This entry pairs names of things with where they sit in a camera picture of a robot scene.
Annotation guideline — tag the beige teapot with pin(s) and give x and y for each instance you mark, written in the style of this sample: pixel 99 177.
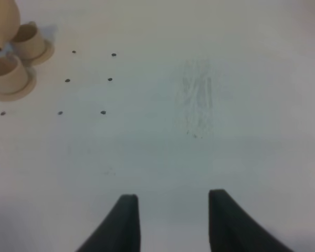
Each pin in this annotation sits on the beige teapot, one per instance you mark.
pixel 9 21

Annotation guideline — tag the beige cup saucer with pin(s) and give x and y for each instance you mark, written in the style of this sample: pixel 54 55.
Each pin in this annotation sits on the beige cup saucer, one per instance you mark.
pixel 31 83
pixel 46 53

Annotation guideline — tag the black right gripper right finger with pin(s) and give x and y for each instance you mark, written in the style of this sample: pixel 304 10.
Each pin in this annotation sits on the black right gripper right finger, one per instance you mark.
pixel 232 229

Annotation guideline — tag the near beige cup saucer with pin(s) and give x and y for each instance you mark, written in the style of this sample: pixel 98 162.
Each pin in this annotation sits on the near beige cup saucer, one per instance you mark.
pixel 31 83

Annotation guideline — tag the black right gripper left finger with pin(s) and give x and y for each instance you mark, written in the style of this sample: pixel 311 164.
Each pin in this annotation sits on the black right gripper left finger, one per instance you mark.
pixel 120 230

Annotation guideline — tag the near beige teacup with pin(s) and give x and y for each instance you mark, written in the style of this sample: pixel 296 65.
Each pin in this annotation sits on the near beige teacup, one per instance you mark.
pixel 13 75

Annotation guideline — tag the beige teacup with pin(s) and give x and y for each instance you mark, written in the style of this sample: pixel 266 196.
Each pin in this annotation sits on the beige teacup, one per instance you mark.
pixel 27 31
pixel 13 75

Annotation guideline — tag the far beige teacup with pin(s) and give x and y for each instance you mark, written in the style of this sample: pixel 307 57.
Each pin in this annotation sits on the far beige teacup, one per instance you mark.
pixel 27 31

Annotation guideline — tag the far beige cup saucer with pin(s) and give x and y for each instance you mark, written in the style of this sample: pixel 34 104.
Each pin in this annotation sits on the far beige cup saucer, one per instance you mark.
pixel 46 53

